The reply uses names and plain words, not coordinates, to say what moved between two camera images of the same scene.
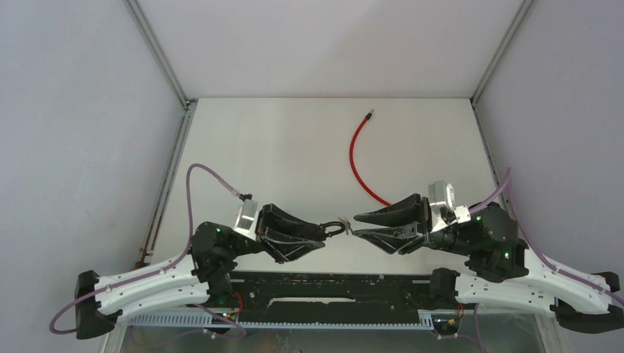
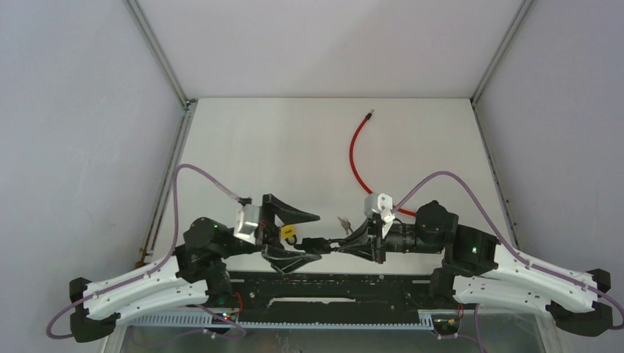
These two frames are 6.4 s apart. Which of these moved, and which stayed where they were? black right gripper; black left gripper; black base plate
Moved: black right gripper; black left gripper
Stayed: black base plate
